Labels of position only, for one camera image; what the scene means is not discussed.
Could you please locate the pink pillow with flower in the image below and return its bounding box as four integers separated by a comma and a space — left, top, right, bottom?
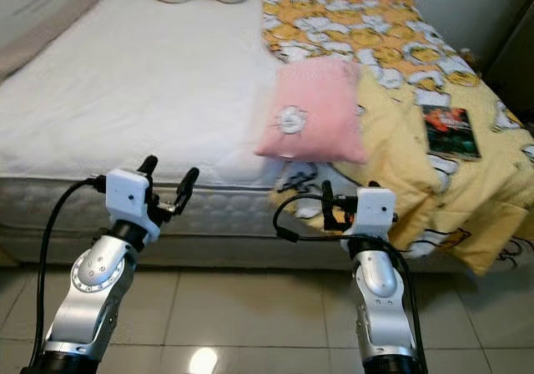
254, 57, 370, 166

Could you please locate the dark green red book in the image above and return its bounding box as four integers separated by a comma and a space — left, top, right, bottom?
421, 105, 483, 161

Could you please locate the yellow duck print blanket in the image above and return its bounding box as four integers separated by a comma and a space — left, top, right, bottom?
259, 0, 534, 276

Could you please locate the grey bed base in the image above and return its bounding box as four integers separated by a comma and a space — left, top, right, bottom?
0, 215, 468, 273

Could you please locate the white quilted mattress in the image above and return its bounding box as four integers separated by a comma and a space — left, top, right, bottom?
0, 0, 460, 241

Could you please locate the grey printed large pillow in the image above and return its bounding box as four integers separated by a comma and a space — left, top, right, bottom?
0, 0, 113, 78

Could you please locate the dark furniture piece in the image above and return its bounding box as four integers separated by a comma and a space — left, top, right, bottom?
484, 23, 534, 116

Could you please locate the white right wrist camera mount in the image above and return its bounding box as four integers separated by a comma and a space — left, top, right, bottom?
354, 187, 398, 240

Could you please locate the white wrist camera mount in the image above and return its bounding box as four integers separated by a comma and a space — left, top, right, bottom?
105, 167, 161, 243
354, 187, 398, 240

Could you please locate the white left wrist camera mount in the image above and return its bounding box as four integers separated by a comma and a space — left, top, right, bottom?
105, 167, 161, 243

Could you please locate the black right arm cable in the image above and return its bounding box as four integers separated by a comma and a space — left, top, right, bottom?
272, 194, 428, 374

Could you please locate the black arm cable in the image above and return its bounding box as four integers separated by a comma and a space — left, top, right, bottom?
36, 176, 108, 371
272, 194, 428, 374

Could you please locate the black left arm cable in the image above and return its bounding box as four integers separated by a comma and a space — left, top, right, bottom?
36, 176, 108, 371

